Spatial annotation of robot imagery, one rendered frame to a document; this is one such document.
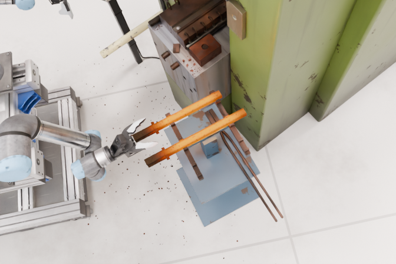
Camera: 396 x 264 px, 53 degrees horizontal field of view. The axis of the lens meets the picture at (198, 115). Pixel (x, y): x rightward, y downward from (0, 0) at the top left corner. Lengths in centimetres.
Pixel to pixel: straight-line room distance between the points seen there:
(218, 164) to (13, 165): 87
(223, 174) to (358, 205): 108
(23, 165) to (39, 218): 114
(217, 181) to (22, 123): 85
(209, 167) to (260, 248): 84
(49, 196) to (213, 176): 115
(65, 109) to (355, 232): 194
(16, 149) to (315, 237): 177
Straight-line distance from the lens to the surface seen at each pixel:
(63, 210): 253
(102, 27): 322
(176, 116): 164
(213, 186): 182
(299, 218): 257
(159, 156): 159
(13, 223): 267
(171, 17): 190
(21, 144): 150
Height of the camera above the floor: 252
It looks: 68 degrees down
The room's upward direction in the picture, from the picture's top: 14 degrees counter-clockwise
